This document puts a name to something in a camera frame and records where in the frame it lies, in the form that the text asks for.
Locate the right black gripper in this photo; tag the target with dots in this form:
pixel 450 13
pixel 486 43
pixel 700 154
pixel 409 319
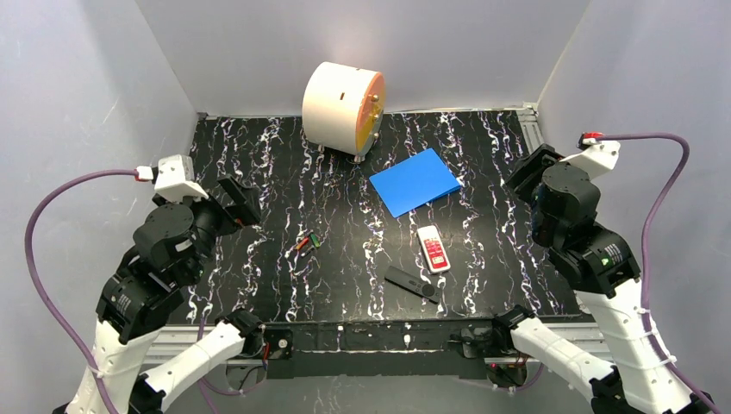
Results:
pixel 527 171

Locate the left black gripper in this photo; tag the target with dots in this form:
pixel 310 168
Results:
pixel 240 200

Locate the green battery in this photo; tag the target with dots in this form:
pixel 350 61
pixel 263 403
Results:
pixel 314 240

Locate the white remote control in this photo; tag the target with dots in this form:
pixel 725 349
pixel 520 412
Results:
pixel 433 249

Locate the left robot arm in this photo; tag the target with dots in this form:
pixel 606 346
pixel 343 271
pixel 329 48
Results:
pixel 170 251

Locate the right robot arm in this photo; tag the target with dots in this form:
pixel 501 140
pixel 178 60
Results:
pixel 599 266

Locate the black remote control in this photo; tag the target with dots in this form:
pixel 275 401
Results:
pixel 412 284

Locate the black battery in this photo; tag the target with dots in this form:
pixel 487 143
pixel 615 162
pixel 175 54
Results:
pixel 308 251

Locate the blue foam pad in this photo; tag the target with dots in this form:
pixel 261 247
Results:
pixel 418 180

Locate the white cylinder orange face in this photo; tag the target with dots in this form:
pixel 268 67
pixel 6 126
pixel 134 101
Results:
pixel 343 108

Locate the aluminium frame rail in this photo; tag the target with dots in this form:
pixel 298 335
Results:
pixel 528 118

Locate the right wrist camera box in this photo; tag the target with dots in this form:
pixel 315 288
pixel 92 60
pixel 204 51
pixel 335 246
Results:
pixel 595 157

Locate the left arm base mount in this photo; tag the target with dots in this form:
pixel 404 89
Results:
pixel 275 343

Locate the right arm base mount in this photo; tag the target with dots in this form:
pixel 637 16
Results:
pixel 481 342

